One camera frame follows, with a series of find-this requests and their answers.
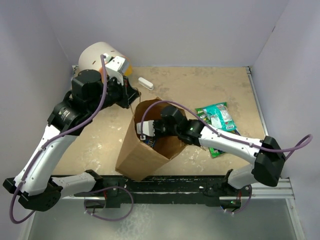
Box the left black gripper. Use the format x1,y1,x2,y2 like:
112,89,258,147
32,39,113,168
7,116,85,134
88,72,141,115

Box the blue M&M's packet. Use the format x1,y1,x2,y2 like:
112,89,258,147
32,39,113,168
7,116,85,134
143,136,157,148

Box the green yellow candy bag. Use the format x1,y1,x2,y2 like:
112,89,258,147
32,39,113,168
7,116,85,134
197,110,211,124

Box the brown paper bag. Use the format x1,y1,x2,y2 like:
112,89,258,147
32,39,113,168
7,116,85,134
115,96,188,182

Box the teal snack packet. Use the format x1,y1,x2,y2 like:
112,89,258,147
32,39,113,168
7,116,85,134
202,102,237,132

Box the green cassava chips bag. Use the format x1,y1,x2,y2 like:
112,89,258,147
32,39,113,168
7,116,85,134
194,101,241,159

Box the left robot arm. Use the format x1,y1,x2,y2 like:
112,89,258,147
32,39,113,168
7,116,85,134
3,69,140,212

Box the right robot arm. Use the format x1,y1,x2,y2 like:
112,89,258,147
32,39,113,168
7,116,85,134
152,105,285,196

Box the small white block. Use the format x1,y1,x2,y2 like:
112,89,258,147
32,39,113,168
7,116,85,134
138,77,154,91

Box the round toy drawer cabinet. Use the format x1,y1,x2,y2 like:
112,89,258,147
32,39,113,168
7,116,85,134
78,41,125,73

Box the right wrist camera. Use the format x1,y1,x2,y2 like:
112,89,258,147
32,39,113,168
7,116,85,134
136,120,155,141

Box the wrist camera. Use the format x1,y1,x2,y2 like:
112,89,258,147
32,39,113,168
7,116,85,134
136,120,155,141
100,53,130,86

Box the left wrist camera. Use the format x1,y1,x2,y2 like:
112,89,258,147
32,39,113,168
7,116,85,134
100,53,130,86

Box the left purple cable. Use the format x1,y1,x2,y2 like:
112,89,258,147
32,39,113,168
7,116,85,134
9,54,108,224

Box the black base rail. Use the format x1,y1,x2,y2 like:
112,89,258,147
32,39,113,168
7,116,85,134
75,175,252,209

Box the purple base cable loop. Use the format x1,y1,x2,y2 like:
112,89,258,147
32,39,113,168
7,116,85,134
83,185,136,222

